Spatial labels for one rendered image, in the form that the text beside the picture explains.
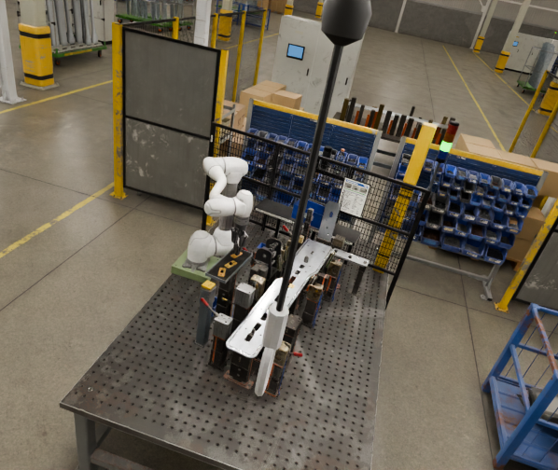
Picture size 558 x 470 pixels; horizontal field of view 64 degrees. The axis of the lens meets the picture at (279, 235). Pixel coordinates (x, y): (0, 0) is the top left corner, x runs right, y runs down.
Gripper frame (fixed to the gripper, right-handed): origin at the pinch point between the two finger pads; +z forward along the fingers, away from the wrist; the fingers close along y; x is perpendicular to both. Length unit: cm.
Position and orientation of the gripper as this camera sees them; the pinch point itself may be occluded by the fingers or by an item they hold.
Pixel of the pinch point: (237, 249)
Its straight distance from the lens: 287.7
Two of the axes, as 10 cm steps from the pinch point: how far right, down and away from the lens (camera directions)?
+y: 8.1, 4.1, -4.1
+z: -1.7, 8.5, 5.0
